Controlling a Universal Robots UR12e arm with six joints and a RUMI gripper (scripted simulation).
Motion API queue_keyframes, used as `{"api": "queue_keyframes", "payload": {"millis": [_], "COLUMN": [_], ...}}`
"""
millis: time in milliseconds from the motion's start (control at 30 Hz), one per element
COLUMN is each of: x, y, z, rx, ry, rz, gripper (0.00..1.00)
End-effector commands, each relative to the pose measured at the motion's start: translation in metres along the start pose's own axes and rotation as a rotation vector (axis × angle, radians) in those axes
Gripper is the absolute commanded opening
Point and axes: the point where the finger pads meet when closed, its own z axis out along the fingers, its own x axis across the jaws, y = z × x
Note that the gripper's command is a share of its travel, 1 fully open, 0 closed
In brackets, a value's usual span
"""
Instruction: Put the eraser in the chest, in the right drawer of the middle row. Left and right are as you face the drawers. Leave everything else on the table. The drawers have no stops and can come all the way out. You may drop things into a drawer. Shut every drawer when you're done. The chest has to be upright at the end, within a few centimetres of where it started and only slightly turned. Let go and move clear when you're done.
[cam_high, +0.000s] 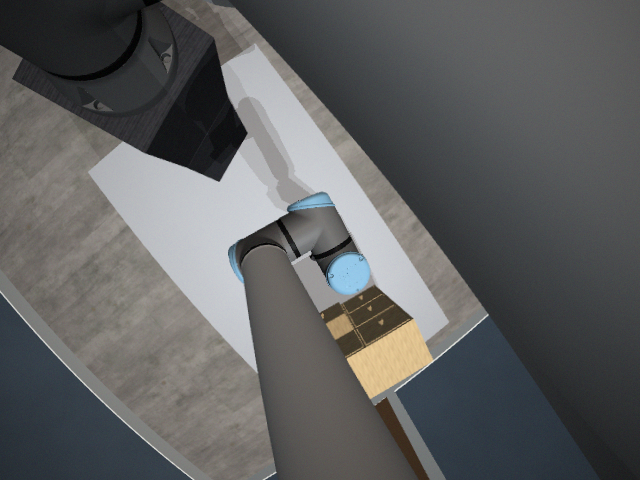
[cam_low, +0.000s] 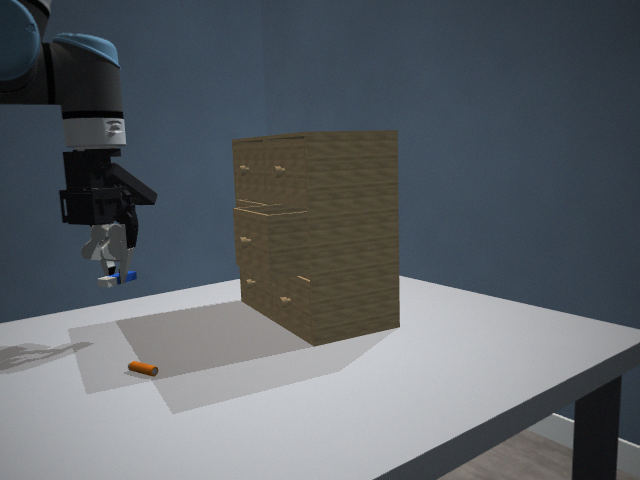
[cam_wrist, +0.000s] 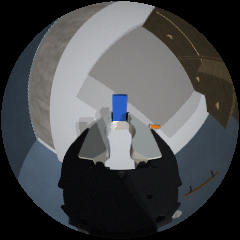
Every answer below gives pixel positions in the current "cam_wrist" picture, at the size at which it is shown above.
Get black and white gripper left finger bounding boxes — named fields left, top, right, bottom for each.
left=58, top=112, right=113, bottom=189

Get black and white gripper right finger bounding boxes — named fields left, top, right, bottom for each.
left=126, top=112, right=182, bottom=187

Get brown wooden drawer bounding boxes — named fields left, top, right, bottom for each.
left=234, top=102, right=239, bottom=121
left=179, top=58, right=204, bottom=94
left=197, top=59, right=236, bottom=129
left=145, top=12, right=199, bottom=57
left=158, top=8, right=222, bottom=59

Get blue and white eraser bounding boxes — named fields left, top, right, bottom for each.
left=112, top=94, right=128, bottom=130

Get brown wooden chest of drawers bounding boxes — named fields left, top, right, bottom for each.
left=142, top=7, right=239, bottom=123

